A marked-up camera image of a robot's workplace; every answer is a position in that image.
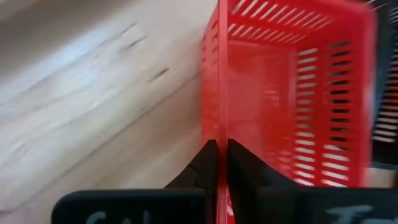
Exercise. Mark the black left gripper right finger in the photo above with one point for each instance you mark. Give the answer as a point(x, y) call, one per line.
point(248, 186)

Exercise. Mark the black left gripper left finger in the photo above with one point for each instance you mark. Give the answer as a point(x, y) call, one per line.
point(199, 174)

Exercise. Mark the red slotted plastic basket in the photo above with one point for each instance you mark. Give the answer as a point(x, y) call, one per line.
point(264, 93)

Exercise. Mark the black slotted plastic basket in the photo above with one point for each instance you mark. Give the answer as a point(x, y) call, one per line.
point(385, 152)

